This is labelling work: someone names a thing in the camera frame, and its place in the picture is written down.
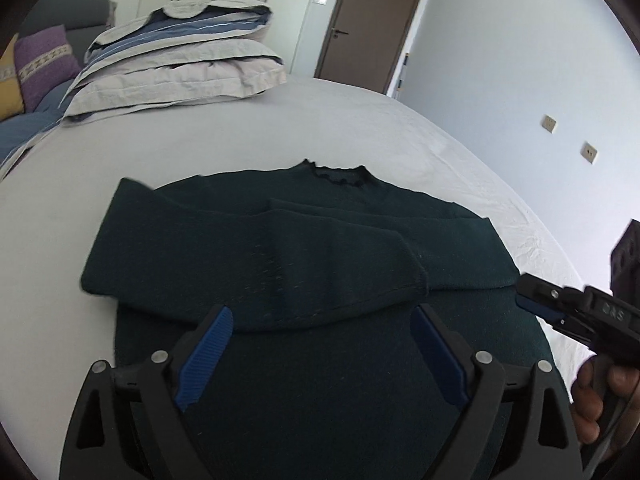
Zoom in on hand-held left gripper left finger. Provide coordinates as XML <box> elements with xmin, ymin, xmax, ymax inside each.
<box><xmin>59</xmin><ymin>304</ymin><xmax>235</xmax><ymax>480</ymax></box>

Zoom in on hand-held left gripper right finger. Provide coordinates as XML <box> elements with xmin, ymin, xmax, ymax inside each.
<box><xmin>409</xmin><ymin>303</ymin><xmax>584</xmax><ymax>480</ymax></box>

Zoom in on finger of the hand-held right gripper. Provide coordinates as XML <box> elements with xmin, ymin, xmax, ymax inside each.
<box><xmin>515</xmin><ymin>272</ymin><xmax>591</xmax><ymax>343</ymax></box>

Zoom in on dark green sweater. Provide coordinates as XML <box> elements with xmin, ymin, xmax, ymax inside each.
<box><xmin>80</xmin><ymin>159</ymin><xmax>571</xmax><ymax>480</ymax></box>

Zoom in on person's right hand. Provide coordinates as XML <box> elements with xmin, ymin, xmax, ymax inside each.
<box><xmin>570</xmin><ymin>357</ymin><xmax>640</xmax><ymax>446</ymax></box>

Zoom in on white bed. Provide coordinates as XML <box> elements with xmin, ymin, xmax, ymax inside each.
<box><xmin>0</xmin><ymin>74</ymin><xmax>588</xmax><ymax>466</ymax></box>

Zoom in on blue blanket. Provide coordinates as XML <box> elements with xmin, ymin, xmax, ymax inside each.
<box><xmin>0</xmin><ymin>91</ymin><xmax>68</xmax><ymax>178</ymax></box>

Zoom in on brown door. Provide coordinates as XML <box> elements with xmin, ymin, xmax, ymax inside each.
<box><xmin>314</xmin><ymin>0</ymin><xmax>430</xmax><ymax>95</ymax></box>

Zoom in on yellow cushion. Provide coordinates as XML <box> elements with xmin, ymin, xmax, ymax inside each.
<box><xmin>0</xmin><ymin>34</ymin><xmax>26</xmax><ymax>121</ymax></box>

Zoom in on folded striped blue grey quilt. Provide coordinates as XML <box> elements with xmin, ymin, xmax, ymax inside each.
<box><xmin>84</xmin><ymin>0</ymin><xmax>275</xmax><ymax>67</ymax></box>

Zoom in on purple cushion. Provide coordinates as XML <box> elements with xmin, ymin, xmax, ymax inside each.
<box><xmin>14</xmin><ymin>24</ymin><xmax>83</xmax><ymax>113</ymax></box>

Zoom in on dark grey sofa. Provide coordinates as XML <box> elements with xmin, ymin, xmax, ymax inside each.
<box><xmin>0</xmin><ymin>0</ymin><xmax>117</xmax><ymax>161</ymax></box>

